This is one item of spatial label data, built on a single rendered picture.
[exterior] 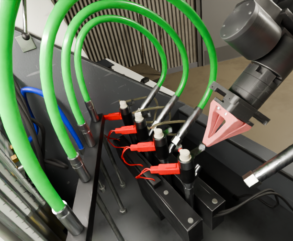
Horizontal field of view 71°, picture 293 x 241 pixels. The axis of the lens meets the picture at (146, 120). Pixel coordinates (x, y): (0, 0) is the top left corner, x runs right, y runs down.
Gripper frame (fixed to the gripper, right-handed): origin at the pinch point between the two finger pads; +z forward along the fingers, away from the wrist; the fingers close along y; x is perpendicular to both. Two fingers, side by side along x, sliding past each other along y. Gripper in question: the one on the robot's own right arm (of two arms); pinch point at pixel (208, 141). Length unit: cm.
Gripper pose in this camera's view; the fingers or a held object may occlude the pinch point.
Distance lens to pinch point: 38.8
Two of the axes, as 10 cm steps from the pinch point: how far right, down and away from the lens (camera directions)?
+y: -7.9, -3.4, -5.2
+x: 3.0, 5.2, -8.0
